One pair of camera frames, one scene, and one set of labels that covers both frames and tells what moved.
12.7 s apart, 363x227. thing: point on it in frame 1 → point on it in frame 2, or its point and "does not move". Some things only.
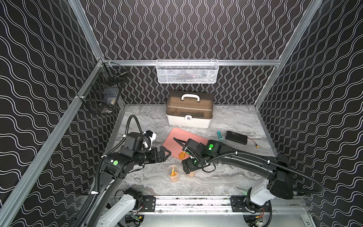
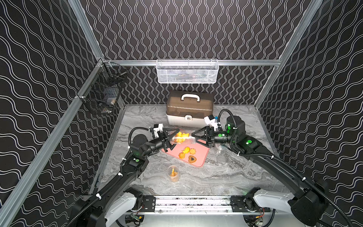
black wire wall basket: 101,93 does not move
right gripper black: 189,167 → 208,142
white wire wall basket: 187,71 does not move
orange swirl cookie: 182,155 does not move
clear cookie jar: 191,175 → 183,137
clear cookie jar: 173,172 does not move
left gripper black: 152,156 → 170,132
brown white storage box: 190,108 does not move
